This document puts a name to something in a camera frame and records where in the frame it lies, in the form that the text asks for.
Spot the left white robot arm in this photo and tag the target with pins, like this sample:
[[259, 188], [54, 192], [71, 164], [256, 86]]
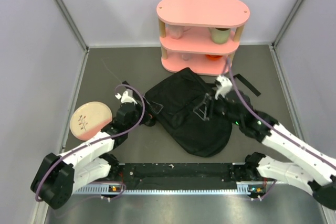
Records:
[[60, 175]]

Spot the orange bowl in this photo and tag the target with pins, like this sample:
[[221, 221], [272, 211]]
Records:
[[213, 57]]

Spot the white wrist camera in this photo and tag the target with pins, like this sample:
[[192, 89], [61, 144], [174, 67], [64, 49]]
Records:
[[224, 85], [126, 97]]

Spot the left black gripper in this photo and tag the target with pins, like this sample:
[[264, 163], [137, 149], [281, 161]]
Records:
[[155, 107]]

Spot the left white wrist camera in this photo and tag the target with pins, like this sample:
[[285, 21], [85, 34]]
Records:
[[126, 97]]

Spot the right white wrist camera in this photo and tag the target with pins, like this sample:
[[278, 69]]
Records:
[[224, 85]]

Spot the clear glass cup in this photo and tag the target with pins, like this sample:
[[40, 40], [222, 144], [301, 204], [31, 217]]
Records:
[[186, 56]]

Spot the black student backpack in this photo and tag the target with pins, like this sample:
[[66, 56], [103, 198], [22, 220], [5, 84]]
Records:
[[180, 93]]

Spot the green mug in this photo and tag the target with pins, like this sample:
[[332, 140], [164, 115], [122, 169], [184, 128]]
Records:
[[219, 35]]

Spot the grey cable duct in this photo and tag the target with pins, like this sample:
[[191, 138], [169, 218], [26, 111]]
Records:
[[115, 189]]

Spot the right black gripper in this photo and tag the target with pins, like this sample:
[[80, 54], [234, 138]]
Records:
[[204, 110]]

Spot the pink three-tier shelf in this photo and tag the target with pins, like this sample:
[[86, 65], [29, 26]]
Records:
[[200, 15]]

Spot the pink mug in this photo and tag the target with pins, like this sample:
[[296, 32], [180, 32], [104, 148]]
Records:
[[176, 31]]

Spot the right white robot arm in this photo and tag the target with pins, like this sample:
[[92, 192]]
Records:
[[308, 169]]

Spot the cream floral plate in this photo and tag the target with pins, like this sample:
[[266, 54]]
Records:
[[89, 119]]

